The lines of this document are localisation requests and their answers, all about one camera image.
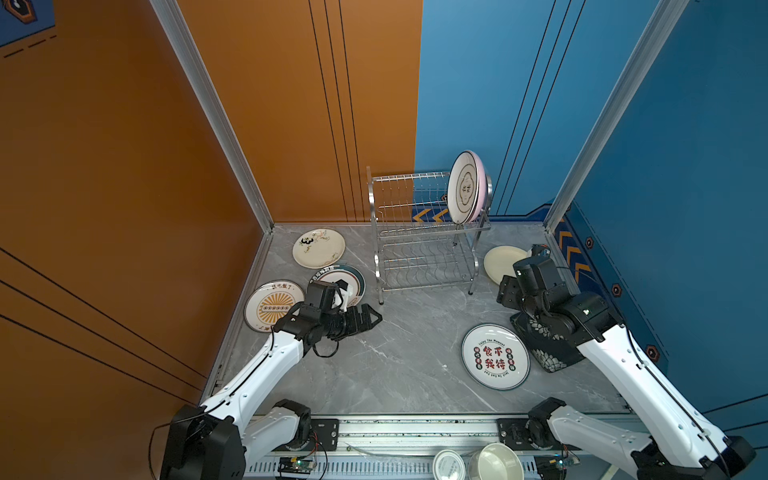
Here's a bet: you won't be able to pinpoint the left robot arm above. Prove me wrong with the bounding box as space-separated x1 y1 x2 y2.
150 281 383 479

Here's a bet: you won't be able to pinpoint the steel two-tier dish rack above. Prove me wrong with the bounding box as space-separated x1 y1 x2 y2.
367 172 491 304

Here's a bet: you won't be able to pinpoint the plain cream plate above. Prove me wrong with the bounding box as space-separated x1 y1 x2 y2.
483 246 531 285

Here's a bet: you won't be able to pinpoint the white bowl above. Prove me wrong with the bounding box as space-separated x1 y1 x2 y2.
468 443 524 480

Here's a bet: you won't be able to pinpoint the green circuit board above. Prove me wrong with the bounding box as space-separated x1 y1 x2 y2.
277 457 317 476
548 456 580 478

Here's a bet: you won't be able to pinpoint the white round lid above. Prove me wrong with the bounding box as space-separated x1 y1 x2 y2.
432 449 467 480

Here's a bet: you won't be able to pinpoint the green circuit board left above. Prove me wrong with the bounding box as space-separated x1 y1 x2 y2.
277 457 317 476

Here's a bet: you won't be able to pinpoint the pink plate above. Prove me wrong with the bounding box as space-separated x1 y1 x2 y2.
469 151 488 222

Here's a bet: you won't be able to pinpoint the white plate orange sunburst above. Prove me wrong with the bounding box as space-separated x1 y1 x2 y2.
244 280 305 333

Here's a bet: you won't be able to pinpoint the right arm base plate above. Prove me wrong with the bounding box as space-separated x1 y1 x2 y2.
496 418 564 451

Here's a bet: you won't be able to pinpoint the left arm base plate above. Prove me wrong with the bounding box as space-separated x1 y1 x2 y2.
272 418 340 453

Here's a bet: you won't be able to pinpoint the white plate dark green rim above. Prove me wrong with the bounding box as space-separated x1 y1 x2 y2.
310 264 366 307

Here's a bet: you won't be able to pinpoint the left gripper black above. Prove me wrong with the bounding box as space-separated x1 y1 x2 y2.
320 303 382 340

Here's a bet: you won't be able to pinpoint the dark square floral plate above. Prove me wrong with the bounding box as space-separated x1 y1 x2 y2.
510 312 585 373

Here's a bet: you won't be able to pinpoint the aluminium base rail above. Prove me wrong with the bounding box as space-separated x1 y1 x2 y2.
157 413 685 480

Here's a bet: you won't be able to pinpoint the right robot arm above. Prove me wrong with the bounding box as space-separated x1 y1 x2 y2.
497 254 756 479

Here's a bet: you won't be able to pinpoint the cream plate with panda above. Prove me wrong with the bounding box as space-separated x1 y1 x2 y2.
292 228 346 269

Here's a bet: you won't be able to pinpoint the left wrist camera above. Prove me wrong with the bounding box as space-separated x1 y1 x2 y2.
332 280 352 312

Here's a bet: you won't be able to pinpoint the green circuit board right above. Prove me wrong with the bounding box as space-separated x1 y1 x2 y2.
548 456 580 478

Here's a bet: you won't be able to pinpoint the white plate red chinese characters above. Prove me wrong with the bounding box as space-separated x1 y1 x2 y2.
461 323 531 391

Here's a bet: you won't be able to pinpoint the white plate green flower outline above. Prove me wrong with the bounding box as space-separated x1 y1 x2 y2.
447 150 478 224

